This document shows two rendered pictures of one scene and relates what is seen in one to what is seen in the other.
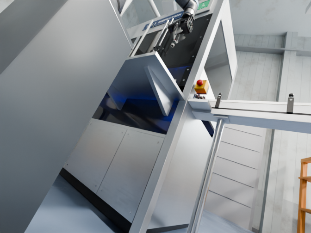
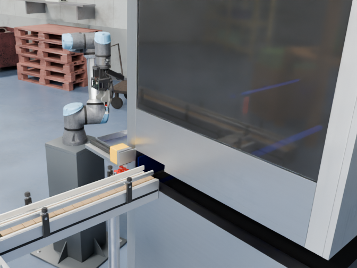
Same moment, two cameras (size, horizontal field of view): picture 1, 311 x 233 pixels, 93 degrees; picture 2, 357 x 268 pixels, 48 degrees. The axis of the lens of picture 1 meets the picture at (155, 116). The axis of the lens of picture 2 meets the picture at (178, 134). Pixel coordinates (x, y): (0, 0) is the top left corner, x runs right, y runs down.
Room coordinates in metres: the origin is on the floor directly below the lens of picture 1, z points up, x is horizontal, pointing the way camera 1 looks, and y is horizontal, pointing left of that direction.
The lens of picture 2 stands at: (1.26, -1.82, 1.75)
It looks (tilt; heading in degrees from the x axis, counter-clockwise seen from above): 21 degrees down; 95
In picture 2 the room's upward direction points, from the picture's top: 3 degrees clockwise
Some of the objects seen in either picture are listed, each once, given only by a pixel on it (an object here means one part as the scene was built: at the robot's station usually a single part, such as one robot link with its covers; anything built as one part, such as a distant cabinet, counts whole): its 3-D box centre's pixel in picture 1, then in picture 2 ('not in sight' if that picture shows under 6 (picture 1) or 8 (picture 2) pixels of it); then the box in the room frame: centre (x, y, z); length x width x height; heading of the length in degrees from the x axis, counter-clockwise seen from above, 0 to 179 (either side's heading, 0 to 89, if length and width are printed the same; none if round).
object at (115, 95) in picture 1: (109, 93); not in sight; (1.14, 0.43, 0.80); 0.34 x 0.03 x 0.13; 140
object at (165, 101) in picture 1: (157, 93); not in sight; (0.82, 0.04, 0.80); 0.34 x 0.03 x 0.13; 140
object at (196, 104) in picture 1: (200, 106); not in sight; (0.88, -0.25, 0.87); 0.14 x 0.13 x 0.02; 140
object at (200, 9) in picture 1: (201, 6); not in sight; (1.00, 0.01, 1.96); 0.21 x 0.01 x 0.21; 50
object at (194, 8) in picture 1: (191, 8); (102, 44); (0.70, 0.07, 1.43); 0.09 x 0.08 x 0.11; 114
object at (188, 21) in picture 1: (185, 24); (102, 77); (0.70, 0.06, 1.27); 0.09 x 0.08 x 0.12; 50
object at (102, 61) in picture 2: (188, 16); (103, 60); (0.71, 0.06, 1.35); 0.08 x 0.08 x 0.05
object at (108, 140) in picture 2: not in sight; (133, 144); (0.84, 0.13, 0.90); 0.34 x 0.26 x 0.04; 139
